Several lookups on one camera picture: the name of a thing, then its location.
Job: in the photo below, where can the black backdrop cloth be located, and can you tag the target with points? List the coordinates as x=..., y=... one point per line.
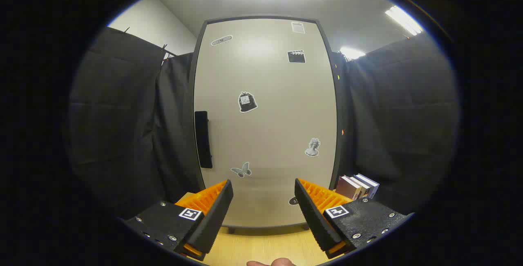
x=122, y=115

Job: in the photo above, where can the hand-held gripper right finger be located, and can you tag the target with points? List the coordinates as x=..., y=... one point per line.
x=314, y=221

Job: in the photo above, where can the long ceiling light strip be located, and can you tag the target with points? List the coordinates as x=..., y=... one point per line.
x=403, y=20

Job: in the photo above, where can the pink cover book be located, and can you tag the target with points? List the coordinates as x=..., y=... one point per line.
x=346, y=187

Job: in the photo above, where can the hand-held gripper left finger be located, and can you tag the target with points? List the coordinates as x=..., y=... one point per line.
x=214, y=221

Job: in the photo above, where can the dark spine book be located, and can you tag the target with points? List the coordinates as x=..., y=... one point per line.
x=361, y=187

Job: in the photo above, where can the beige cabinet door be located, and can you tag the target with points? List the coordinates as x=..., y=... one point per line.
x=269, y=135

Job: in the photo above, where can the small ceiling light panel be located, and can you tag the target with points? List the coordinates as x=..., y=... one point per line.
x=351, y=53

